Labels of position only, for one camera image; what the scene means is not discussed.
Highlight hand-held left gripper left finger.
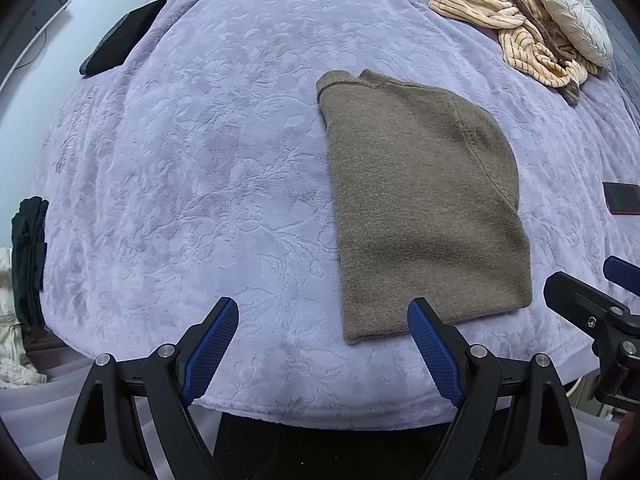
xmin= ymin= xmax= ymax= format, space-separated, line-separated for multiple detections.
xmin=57 ymin=296 xmax=240 ymax=480

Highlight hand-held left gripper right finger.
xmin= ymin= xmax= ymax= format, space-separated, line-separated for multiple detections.
xmin=406 ymin=297 xmax=588 ymax=480

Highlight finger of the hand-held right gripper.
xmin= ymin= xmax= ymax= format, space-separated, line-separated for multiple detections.
xmin=543 ymin=271 xmax=640 ymax=333
xmin=602 ymin=256 xmax=640 ymax=291

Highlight brown knit sweater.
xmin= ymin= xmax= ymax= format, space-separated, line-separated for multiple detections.
xmin=316 ymin=68 xmax=532 ymax=346

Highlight dark green folded clothes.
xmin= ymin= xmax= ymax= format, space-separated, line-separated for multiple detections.
xmin=11 ymin=197 xmax=50 ymax=331

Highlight black phone with red case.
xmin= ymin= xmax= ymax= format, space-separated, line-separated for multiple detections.
xmin=602 ymin=182 xmax=640 ymax=217

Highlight purple embossed blanket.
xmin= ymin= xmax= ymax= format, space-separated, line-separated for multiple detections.
xmin=30 ymin=0 xmax=640 ymax=431

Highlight white crumpled cloth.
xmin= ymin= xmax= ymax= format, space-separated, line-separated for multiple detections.
xmin=0 ymin=247 xmax=47 ymax=390

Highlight grey quilted headboard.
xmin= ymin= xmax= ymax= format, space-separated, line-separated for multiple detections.
xmin=565 ymin=0 xmax=640 ymax=126

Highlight round pleated cream cushion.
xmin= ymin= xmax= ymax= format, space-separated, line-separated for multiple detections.
xmin=528 ymin=0 xmax=614 ymax=67

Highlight beige striped garment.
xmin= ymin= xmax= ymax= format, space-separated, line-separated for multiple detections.
xmin=429 ymin=0 xmax=591 ymax=106

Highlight black tablet case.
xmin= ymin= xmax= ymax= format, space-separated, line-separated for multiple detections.
xmin=79 ymin=0 xmax=168 ymax=78

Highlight white-framed wall television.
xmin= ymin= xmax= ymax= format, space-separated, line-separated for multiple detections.
xmin=0 ymin=0 xmax=72 ymax=91

